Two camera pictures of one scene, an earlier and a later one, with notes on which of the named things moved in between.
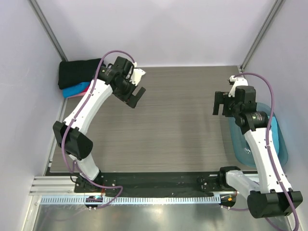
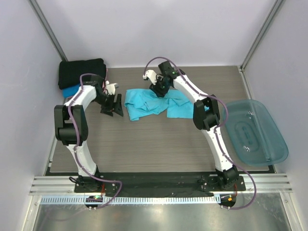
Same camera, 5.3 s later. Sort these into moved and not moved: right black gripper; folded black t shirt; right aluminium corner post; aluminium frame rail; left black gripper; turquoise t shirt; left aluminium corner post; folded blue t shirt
Moved: right black gripper; turquoise t shirt; left black gripper
Not moved: left aluminium corner post; folded black t shirt; aluminium frame rail; folded blue t shirt; right aluminium corner post
